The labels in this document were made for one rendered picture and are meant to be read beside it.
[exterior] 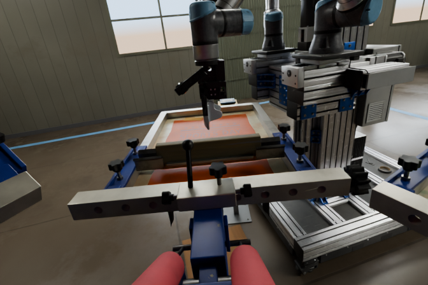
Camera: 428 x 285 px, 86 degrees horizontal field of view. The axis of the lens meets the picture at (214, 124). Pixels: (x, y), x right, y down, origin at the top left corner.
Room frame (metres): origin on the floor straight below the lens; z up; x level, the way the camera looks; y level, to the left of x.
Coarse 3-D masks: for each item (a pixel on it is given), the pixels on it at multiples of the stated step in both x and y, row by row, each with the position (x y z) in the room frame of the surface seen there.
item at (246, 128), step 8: (216, 120) 1.16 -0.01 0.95; (224, 120) 1.15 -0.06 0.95; (232, 120) 1.14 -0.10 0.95; (240, 120) 1.12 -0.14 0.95; (248, 128) 1.01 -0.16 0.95; (256, 160) 0.71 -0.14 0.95; (264, 160) 0.70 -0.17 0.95; (232, 168) 0.68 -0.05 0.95; (240, 168) 0.67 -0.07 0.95; (248, 168) 0.67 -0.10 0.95; (256, 168) 0.66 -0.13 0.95; (264, 168) 0.65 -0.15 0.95; (224, 176) 0.63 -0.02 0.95; (232, 176) 0.63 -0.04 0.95; (240, 176) 0.62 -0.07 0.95
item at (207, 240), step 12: (204, 216) 0.37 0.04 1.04; (216, 216) 0.37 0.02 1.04; (192, 228) 0.34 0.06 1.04; (204, 228) 0.34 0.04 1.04; (216, 228) 0.34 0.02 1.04; (192, 240) 0.31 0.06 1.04; (204, 240) 0.31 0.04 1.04; (216, 240) 0.31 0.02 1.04; (192, 252) 0.29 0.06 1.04; (204, 252) 0.29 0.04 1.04; (216, 252) 0.28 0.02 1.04; (192, 264) 0.28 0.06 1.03
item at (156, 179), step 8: (176, 120) 1.23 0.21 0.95; (192, 120) 1.20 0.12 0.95; (200, 120) 1.19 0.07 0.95; (176, 128) 1.11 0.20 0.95; (168, 136) 1.01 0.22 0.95; (176, 136) 1.00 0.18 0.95; (176, 168) 0.71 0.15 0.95; (184, 168) 0.71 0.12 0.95; (192, 168) 0.70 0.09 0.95; (200, 168) 0.70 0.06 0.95; (208, 168) 0.69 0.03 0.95; (152, 176) 0.68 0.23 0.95; (160, 176) 0.67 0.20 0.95; (168, 176) 0.67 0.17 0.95; (176, 176) 0.66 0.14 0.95; (184, 176) 0.66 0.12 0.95; (192, 176) 0.65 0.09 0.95; (200, 176) 0.65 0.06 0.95; (208, 176) 0.64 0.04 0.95; (152, 184) 0.63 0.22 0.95
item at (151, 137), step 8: (232, 104) 1.31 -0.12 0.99; (240, 104) 1.30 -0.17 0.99; (248, 104) 1.28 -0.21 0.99; (256, 104) 1.26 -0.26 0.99; (168, 112) 1.29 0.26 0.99; (176, 112) 1.28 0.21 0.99; (184, 112) 1.28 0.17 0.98; (192, 112) 1.28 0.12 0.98; (200, 112) 1.28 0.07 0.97; (224, 112) 1.28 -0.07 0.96; (256, 112) 1.17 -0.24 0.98; (264, 112) 1.12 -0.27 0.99; (160, 120) 1.16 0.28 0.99; (264, 120) 1.00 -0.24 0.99; (152, 128) 1.06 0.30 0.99; (160, 128) 1.10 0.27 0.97; (264, 128) 0.97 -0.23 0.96; (272, 128) 0.90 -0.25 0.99; (152, 136) 0.95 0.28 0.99; (272, 136) 0.83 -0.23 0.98; (144, 144) 0.87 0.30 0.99; (152, 144) 0.91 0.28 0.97; (288, 160) 0.64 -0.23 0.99; (288, 168) 0.63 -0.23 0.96; (136, 176) 0.67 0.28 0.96; (128, 184) 0.60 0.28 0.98
